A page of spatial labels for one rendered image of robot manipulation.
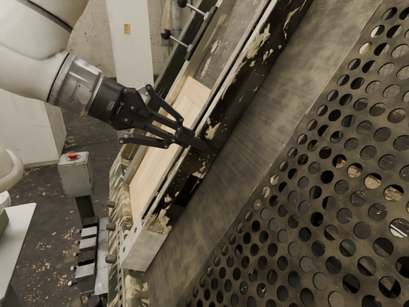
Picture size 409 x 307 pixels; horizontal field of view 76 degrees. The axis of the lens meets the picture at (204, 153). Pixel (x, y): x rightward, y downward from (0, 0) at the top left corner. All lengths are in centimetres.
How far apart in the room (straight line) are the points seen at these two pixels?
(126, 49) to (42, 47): 420
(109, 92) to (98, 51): 858
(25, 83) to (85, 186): 90
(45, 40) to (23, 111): 290
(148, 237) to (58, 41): 46
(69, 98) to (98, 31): 856
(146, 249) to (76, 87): 43
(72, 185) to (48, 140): 213
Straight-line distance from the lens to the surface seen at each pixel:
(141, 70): 470
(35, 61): 46
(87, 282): 100
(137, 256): 72
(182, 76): 98
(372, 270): 194
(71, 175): 129
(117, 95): 48
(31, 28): 47
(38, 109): 332
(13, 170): 122
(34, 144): 346
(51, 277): 212
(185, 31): 122
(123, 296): 72
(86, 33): 903
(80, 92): 47
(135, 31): 465
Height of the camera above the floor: 146
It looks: 26 degrees down
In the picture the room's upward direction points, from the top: straight up
